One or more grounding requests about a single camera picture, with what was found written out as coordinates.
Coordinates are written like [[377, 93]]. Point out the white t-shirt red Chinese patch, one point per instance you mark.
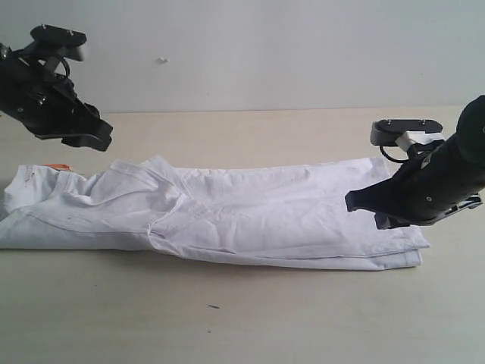
[[292, 216]]

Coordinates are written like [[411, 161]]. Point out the right wrist camera black grey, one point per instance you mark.
[[418, 134]]

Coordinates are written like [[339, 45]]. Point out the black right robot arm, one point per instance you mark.
[[468, 137]]

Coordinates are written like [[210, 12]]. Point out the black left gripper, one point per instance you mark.
[[37, 91]]

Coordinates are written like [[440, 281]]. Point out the orange neck tag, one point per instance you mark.
[[59, 167]]

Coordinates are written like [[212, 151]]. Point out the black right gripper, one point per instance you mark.
[[428, 187]]

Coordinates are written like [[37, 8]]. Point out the wrist camera black grey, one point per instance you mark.
[[418, 134], [70, 44]]

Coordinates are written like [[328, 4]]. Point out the left wrist camera black grey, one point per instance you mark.
[[70, 44]]

